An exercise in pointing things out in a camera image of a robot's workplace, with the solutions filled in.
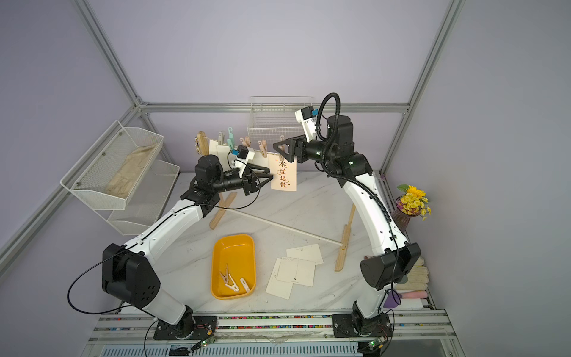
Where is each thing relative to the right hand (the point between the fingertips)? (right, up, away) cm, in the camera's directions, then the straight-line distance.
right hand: (282, 148), depth 67 cm
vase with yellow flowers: (+46, -17, +11) cm, 50 cm away
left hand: (-5, -8, +6) cm, 11 cm away
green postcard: (+5, -45, +19) cm, 49 cm away
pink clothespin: (-22, -46, +17) cm, 54 cm away
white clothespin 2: (-15, -48, +14) cm, 52 cm away
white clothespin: (-19, -49, +15) cm, 55 cm away
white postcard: (+10, -39, +24) cm, 47 cm away
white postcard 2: (-2, -50, +15) cm, 52 cm away
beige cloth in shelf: (-56, -10, +8) cm, 57 cm away
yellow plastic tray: (-20, -43, +20) cm, 52 cm away
